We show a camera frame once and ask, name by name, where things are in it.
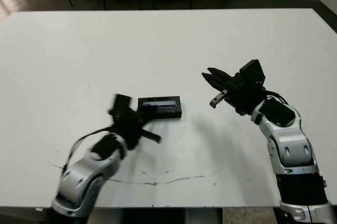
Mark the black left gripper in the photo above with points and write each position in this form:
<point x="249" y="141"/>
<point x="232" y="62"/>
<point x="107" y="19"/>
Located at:
<point x="127" y="129"/>

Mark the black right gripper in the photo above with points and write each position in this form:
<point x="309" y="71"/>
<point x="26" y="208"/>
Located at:
<point x="245" y="95"/>

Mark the black box lid with window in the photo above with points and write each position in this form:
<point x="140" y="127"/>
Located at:
<point x="163" y="109"/>

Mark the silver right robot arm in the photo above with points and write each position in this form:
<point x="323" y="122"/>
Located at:
<point x="292" y="145"/>

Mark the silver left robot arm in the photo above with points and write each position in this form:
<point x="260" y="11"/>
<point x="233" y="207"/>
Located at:
<point x="79" y="176"/>

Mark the grey robot lower body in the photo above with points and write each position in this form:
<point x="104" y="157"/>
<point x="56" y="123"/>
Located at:
<point x="171" y="216"/>

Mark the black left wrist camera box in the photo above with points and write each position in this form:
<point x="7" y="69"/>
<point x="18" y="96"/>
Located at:
<point x="122" y="104"/>

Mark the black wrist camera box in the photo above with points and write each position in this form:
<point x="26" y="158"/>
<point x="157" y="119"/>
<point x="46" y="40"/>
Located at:
<point x="122" y="104"/>
<point x="252" y="71"/>

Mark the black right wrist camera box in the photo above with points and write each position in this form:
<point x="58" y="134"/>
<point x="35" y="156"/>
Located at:
<point x="252" y="71"/>

